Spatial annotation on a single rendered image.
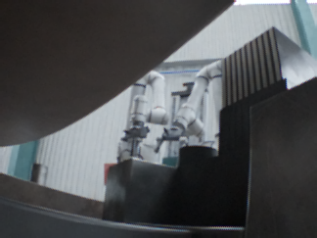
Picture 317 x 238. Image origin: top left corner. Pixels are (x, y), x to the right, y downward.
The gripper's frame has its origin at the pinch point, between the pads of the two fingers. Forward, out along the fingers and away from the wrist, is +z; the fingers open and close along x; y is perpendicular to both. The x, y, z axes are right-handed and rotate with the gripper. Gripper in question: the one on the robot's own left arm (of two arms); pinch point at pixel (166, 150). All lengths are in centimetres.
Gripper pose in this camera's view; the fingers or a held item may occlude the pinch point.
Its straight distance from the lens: 155.0
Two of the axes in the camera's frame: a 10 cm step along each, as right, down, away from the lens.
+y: -4.7, -7.0, -5.4
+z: -4.2, 7.1, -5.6
